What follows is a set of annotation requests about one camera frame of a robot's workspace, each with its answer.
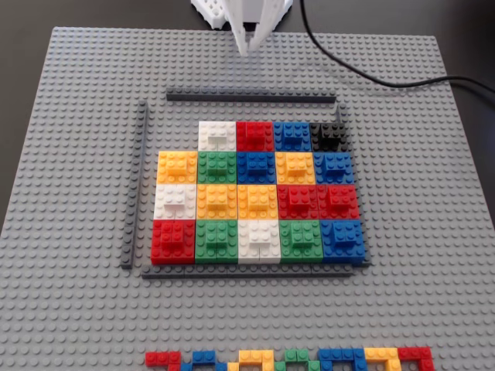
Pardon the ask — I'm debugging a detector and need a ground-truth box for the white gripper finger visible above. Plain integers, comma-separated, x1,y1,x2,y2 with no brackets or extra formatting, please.
248,0,284,52
225,0,251,58

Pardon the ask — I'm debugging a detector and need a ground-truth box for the white brick cube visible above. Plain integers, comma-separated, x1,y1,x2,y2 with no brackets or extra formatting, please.
197,121,237,152
237,219,282,266
152,183,198,221

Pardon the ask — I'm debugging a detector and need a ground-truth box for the blue brick letter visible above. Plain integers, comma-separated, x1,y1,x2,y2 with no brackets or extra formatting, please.
317,347,367,371
180,349,228,371

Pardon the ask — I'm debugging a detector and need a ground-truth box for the red brick cube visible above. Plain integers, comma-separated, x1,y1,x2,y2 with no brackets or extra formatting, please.
234,121,275,152
276,184,320,221
149,219,197,266
317,184,361,221

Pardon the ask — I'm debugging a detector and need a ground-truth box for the black cable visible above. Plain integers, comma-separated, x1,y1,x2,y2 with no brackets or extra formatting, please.
299,0,495,94

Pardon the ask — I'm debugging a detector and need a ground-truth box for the blue brick cube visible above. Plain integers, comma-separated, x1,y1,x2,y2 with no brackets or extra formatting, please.
312,151,357,186
235,150,278,186
320,219,367,265
272,121,313,152

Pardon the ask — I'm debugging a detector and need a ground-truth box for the red brick letter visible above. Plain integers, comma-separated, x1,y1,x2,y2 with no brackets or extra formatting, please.
397,346,432,371
145,350,182,371

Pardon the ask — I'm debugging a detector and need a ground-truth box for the grey studded baseplate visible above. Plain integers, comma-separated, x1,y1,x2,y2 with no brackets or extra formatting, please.
0,26,495,371

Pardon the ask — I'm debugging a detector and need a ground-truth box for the green brick letter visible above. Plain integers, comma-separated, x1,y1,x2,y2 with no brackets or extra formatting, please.
273,348,321,371

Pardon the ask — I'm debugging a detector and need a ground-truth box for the black brick cube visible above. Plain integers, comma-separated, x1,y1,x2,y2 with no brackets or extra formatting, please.
309,122,347,152

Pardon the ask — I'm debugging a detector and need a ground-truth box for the green brick cube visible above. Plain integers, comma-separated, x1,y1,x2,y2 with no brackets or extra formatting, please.
194,219,240,266
278,219,324,265
196,150,238,186

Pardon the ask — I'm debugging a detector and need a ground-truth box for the yellow brick cube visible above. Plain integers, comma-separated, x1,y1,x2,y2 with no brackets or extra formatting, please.
195,183,240,221
275,151,316,186
156,150,199,186
237,183,279,221

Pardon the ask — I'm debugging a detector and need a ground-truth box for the yellow brick letter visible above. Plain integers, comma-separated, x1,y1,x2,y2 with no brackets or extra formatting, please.
364,346,400,371
227,349,275,371

